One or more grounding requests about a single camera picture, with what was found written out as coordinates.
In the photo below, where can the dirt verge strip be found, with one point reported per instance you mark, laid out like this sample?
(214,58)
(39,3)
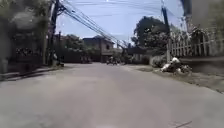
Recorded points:
(196,79)

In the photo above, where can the grey asphalt road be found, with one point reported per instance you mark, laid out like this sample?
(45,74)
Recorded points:
(100,96)

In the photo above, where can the white fence on wall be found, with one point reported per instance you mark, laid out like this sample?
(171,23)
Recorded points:
(196,46)

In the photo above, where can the leafy trees and bushes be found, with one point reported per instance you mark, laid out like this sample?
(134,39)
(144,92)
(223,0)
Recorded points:
(20,30)

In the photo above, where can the dark utility pole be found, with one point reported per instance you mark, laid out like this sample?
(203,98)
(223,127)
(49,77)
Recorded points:
(52,33)

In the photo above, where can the dark leaning pole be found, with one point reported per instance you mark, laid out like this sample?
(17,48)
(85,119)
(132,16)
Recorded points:
(165,20)

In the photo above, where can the large dark tree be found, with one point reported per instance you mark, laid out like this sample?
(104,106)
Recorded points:
(151,35)

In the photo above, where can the vehicle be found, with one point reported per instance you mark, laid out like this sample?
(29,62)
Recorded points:
(111,61)

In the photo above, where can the dark green trees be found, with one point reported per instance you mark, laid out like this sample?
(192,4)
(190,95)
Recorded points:
(73,46)

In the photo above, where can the raised kerb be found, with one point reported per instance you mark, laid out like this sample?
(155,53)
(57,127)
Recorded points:
(23,74)

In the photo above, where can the brown two-storey building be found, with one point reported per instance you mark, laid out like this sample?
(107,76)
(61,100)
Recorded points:
(99,48)

